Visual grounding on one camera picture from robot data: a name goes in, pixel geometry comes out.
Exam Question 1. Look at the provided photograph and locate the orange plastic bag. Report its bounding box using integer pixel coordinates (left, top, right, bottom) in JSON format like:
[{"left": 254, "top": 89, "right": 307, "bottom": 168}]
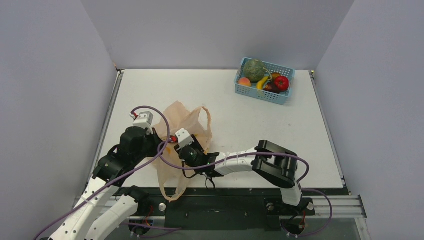
[{"left": 150, "top": 100, "right": 214, "bottom": 204}]

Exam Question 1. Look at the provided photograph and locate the fake green melon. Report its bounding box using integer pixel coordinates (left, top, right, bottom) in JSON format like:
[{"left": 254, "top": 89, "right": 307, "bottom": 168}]
[{"left": 243, "top": 59, "right": 267, "bottom": 83}]

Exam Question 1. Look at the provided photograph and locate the fake dark plum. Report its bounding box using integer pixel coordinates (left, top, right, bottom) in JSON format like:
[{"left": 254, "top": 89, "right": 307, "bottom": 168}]
[{"left": 263, "top": 82, "right": 281, "bottom": 94}]

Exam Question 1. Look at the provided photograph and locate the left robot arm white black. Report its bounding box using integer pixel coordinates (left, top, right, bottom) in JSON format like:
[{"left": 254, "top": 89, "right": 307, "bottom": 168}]
[{"left": 49, "top": 126, "right": 162, "bottom": 240}]

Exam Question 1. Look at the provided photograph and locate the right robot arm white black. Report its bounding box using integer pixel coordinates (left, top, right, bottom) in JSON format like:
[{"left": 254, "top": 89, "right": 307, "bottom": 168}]
[{"left": 174, "top": 135, "right": 302, "bottom": 214}]

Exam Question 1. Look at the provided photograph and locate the fake peach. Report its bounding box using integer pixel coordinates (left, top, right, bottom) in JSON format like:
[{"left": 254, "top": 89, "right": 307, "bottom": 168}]
[{"left": 237, "top": 77, "right": 252, "bottom": 87}]

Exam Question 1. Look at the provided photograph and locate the fake yellow banana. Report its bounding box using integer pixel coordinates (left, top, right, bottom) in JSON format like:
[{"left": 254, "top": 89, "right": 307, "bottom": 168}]
[{"left": 256, "top": 75, "right": 269, "bottom": 91}]

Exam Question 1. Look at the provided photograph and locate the fake brown kiwi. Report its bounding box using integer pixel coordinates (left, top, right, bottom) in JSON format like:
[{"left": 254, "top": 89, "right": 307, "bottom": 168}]
[{"left": 271, "top": 72, "right": 281, "bottom": 80}]

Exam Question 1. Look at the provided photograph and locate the fake red tomato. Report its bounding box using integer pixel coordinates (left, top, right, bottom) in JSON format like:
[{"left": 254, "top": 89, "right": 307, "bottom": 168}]
[{"left": 273, "top": 75, "right": 290, "bottom": 92}]

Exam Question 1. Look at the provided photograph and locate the light blue plastic basket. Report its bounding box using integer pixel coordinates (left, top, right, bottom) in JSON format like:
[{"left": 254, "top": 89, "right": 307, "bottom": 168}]
[{"left": 234, "top": 57, "right": 296, "bottom": 105}]

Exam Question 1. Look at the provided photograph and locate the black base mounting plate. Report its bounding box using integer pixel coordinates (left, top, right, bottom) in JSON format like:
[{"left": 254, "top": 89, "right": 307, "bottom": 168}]
[{"left": 109, "top": 187, "right": 349, "bottom": 233}]

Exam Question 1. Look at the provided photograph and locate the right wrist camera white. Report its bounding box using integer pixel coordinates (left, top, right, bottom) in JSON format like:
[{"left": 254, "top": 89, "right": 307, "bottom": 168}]
[{"left": 175, "top": 128, "right": 194, "bottom": 148}]

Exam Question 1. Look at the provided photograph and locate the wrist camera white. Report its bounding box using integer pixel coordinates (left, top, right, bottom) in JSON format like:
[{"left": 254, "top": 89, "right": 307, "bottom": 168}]
[
  {"left": 130, "top": 111, "right": 154, "bottom": 135},
  {"left": 175, "top": 128, "right": 194, "bottom": 148}
]

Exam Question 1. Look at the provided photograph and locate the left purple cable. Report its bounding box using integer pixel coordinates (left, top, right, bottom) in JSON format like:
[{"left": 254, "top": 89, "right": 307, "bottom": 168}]
[{"left": 33, "top": 105, "right": 183, "bottom": 240}]

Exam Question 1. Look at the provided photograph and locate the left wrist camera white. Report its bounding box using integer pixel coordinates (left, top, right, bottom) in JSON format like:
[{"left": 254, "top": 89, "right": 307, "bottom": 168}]
[{"left": 130, "top": 111, "right": 154, "bottom": 135}]

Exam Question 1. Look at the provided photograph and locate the aluminium rail frame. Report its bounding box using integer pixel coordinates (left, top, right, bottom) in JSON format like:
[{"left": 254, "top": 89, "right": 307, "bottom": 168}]
[{"left": 62, "top": 195, "right": 372, "bottom": 240}]

